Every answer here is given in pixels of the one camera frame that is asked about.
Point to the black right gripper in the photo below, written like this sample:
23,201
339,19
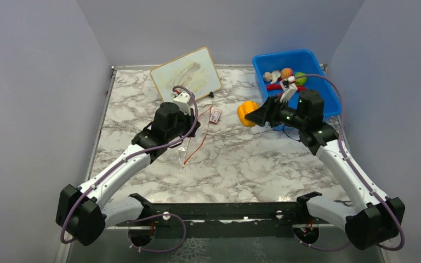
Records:
267,113

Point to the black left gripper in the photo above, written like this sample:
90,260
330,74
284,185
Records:
189,118

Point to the yellow bell pepper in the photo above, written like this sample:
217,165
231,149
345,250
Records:
244,109

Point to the clear zip bag orange zipper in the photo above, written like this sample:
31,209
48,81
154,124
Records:
191,146

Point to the garlic bulb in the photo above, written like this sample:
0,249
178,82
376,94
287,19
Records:
267,77

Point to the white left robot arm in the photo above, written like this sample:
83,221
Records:
81,211

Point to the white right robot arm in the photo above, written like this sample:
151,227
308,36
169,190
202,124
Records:
373,216

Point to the red chili pepper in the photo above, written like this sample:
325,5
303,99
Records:
299,88
272,87

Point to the white mushroom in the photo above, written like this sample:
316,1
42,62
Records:
275,75

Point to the red white staple box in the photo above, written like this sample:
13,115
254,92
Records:
215,116

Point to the blue plastic bin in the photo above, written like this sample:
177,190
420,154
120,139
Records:
300,61

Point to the peach fruit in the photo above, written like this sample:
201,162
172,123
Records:
286,73

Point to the green lime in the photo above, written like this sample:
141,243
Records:
300,78

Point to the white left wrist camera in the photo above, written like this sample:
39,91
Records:
184,102

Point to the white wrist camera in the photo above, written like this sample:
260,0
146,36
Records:
184,102
286,96

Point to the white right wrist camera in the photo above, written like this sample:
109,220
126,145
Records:
286,96

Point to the small whiteboard yellow frame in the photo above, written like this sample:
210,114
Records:
195,71

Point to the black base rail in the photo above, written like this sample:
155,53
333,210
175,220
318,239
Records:
217,220

